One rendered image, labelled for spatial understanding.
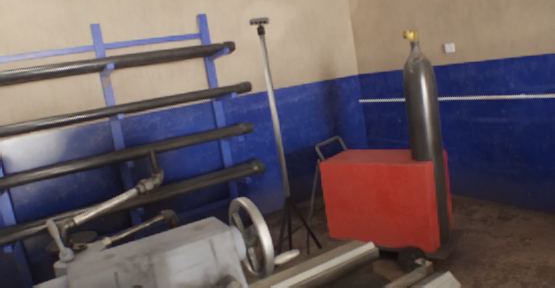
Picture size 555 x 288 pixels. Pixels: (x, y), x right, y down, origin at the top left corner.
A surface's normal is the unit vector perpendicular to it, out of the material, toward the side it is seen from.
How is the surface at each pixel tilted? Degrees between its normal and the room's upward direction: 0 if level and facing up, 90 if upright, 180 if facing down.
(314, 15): 90
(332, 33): 90
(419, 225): 90
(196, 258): 82
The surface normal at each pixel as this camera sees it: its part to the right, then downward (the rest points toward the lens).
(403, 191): -0.64, 0.21
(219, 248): 0.46, -0.09
